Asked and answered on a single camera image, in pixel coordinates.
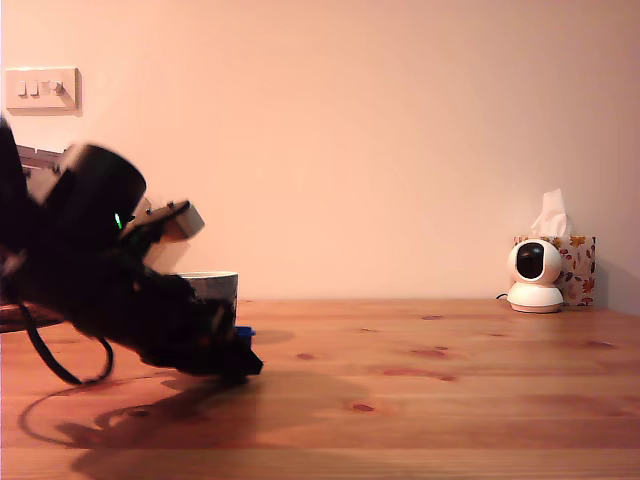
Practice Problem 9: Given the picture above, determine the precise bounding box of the white tissue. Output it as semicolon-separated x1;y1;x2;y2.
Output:
529;188;572;238

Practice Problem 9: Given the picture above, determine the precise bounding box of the blue coffee capsule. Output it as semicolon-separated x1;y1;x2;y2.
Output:
233;324;258;351

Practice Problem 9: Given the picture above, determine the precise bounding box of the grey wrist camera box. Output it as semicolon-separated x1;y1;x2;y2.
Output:
122;199;207;245

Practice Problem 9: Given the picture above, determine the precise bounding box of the small white round camera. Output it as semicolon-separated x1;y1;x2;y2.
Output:
507;237;565;315

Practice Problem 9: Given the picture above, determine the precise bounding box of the white light switch plate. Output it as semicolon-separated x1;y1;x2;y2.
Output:
4;67;82;116

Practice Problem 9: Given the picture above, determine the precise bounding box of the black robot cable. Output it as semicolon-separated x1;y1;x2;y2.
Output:
17;297;115;386

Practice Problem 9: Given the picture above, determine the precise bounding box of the leaf print tissue box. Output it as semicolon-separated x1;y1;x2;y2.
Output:
512;234;597;307

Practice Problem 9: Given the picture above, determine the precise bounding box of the painted landscape coffee cup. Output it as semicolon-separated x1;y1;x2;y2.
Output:
177;271;240;331

